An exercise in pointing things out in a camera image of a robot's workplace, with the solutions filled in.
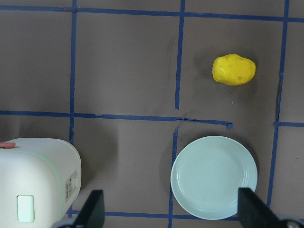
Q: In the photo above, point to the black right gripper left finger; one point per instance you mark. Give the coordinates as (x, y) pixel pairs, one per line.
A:
(92, 214)

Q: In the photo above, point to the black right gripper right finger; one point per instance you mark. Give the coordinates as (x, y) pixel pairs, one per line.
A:
(253, 213)

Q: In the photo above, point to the white rice cooker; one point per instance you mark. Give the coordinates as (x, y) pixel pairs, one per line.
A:
(39, 180)

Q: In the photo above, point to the light green plate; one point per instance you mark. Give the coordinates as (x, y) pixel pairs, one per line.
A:
(206, 176)

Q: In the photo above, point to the yellow toy potato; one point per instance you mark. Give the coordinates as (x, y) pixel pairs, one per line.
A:
(233, 70)

